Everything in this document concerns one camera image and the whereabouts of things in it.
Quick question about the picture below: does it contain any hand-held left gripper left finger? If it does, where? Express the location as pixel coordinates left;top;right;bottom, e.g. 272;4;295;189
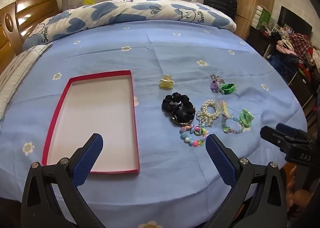
21;133;105;228

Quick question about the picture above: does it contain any wooden headboard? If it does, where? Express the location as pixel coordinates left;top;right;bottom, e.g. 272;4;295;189
0;0;60;73

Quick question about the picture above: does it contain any multicoloured beaded bracelet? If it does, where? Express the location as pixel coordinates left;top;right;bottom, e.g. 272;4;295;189
179;124;209;148

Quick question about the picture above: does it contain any gold wristwatch with mesh band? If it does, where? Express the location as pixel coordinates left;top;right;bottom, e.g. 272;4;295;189
170;103;196;127

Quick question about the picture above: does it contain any green beaded bracelet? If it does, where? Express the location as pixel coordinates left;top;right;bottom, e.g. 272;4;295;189
222;115;250;134

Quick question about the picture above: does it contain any clear plastic hair comb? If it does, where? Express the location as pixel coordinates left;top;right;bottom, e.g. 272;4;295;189
220;100;232;118

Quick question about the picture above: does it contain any black television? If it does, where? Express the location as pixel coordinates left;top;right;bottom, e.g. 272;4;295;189
277;5;313;36

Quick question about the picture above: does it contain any black velvet scrunchie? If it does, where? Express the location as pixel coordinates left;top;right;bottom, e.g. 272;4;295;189
161;92;196;121

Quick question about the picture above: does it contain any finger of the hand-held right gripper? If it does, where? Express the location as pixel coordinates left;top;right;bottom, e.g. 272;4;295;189
276;123;312;141
260;126;318;168

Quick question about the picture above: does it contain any red shallow cardboard box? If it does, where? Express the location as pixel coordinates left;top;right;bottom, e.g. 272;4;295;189
41;69;140;175

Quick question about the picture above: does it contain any purple hair tie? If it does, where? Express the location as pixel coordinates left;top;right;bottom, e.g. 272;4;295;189
209;80;220;94

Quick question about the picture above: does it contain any dark cabinet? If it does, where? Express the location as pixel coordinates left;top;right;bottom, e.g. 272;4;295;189
246;25;278;58

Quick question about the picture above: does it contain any green woven bracelet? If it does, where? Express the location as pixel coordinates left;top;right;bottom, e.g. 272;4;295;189
219;82;237;95

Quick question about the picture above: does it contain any stack of green white boxes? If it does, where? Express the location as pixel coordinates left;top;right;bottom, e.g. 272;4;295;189
255;4;272;30

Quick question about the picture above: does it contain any white pearl hair tie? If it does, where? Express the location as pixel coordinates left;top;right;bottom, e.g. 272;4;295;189
201;99;222;118

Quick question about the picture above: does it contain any pile of clothes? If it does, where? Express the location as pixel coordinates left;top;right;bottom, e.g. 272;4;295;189
275;27;320;81

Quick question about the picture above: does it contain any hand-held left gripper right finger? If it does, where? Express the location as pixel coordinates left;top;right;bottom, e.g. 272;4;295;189
201;133;288;228

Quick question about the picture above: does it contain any person's right hand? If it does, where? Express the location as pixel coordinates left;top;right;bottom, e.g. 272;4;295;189
287;163;308;218

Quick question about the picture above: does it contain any blue floral bed sheet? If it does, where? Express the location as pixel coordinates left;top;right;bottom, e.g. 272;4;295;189
0;19;308;228

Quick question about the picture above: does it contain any yellow hair claw clip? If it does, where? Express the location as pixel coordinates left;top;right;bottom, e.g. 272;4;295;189
159;74;175;90

